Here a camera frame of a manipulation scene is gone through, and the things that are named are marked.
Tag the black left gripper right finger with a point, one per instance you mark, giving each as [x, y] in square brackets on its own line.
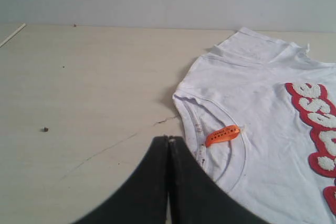
[194, 196]

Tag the white t-shirt red lettering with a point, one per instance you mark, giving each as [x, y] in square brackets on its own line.
[281, 166]

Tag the white stick on table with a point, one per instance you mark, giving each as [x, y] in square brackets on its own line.
[9, 31]

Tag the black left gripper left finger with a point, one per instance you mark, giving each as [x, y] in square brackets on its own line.
[142, 198]

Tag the orange hang tag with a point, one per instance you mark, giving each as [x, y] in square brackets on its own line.
[223, 135]

